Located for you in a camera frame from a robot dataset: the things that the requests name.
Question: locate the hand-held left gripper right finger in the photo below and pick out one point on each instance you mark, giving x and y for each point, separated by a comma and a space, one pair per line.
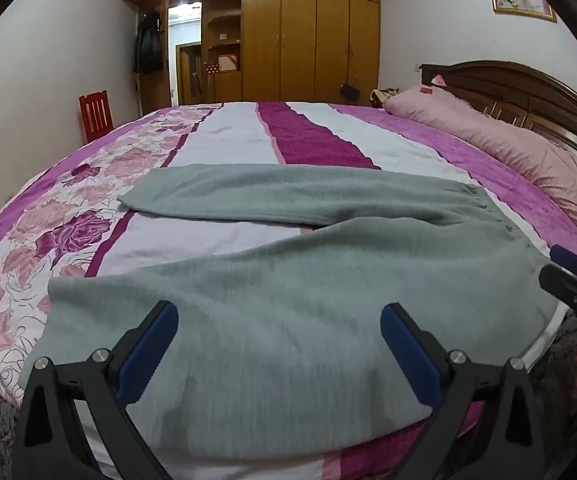
408, 355

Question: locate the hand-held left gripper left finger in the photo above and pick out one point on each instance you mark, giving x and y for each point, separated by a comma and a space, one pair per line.
148, 345

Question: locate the grey pants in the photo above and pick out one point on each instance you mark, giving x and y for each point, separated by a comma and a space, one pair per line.
268, 310

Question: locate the long pink pillow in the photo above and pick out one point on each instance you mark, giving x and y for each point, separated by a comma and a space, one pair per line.
518, 145

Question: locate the dark wooden headboard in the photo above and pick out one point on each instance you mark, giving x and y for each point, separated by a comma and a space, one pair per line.
518, 85

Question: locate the small pink cushion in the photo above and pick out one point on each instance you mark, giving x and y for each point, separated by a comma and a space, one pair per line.
441, 80

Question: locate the purple floral bedspread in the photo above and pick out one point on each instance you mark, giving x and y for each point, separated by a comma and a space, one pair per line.
228, 130

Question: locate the red wooden chair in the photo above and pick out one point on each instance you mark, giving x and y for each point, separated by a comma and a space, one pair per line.
96, 115

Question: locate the beige bag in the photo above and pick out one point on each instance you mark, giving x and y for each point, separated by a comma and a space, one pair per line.
383, 96

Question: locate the small black bag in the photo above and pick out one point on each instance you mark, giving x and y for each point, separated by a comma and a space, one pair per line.
350, 91

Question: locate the wooden door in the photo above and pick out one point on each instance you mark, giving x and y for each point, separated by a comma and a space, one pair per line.
188, 75

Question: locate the black hanging jacket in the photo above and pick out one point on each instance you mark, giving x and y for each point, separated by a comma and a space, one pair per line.
147, 45

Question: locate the wooden wardrobe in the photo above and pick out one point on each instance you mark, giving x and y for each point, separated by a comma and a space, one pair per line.
298, 35

